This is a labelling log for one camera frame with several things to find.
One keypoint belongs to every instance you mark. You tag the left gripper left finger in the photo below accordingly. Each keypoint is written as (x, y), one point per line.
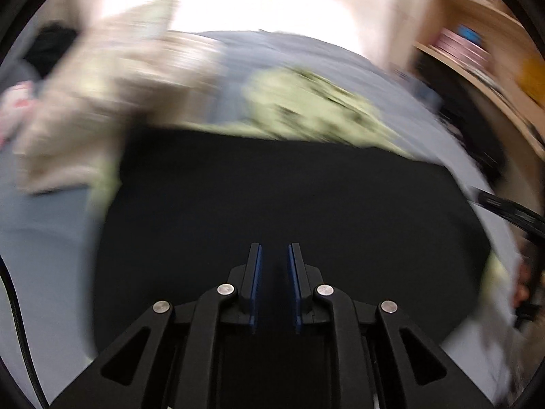
(165, 359)

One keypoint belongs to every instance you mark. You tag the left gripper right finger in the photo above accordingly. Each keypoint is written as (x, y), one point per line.
(373, 356)

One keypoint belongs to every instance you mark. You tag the green and black hooded jacket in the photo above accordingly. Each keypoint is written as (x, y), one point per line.
(378, 225)

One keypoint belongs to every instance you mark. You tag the black clothing by curtain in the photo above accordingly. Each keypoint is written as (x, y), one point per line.
(49, 46)

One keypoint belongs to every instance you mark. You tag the right hand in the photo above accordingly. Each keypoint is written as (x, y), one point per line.
(521, 292)

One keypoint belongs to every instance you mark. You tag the curved wooden shelf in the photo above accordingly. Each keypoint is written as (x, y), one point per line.
(517, 118)

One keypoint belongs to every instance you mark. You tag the blue plush bed cover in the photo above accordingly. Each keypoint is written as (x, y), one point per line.
(44, 239)

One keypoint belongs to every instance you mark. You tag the pink storage boxes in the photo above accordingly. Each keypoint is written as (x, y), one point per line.
(461, 49)

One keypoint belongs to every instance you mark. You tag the folded white puffer jacket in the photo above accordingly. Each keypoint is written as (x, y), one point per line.
(121, 69)

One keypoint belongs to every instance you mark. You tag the pink white kitty plush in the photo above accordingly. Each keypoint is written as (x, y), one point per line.
(17, 104)

